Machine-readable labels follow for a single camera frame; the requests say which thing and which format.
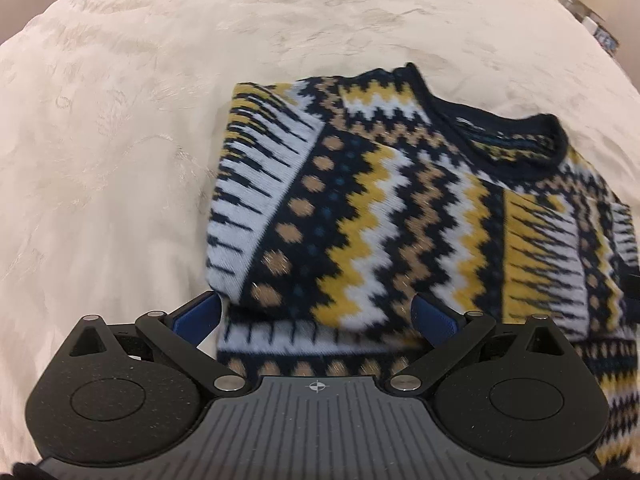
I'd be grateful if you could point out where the cardboard box with items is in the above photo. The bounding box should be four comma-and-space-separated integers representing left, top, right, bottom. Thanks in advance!
561, 0, 620, 58

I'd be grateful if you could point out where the cream embroidered bedspread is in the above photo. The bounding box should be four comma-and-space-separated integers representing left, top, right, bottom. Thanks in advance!
1, 0, 639, 468

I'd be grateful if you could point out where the navy yellow patterned knit sweater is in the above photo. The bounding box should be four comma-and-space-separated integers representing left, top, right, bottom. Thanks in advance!
206, 64, 639, 466

